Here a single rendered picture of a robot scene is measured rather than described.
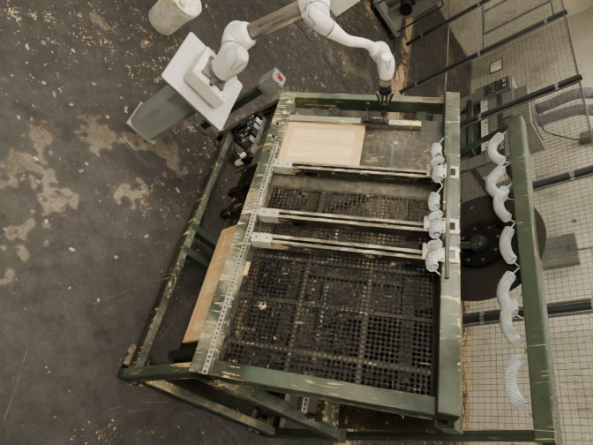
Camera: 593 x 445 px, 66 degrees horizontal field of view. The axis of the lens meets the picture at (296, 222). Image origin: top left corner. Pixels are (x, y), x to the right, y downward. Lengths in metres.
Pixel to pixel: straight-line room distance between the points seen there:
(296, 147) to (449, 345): 1.69
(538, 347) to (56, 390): 2.63
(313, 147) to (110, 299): 1.69
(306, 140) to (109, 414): 2.18
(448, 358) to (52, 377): 2.16
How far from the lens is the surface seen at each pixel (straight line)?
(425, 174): 3.00
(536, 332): 2.73
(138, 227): 3.41
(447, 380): 2.32
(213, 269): 3.29
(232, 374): 2.42
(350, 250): 2.62
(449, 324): 2.42
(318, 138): 3.29
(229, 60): 2.97
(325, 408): 2.92
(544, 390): 2.63
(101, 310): 3.18
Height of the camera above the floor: 2.86
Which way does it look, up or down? 39 degrees down
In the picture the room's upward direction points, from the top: 71 degrees clockwise
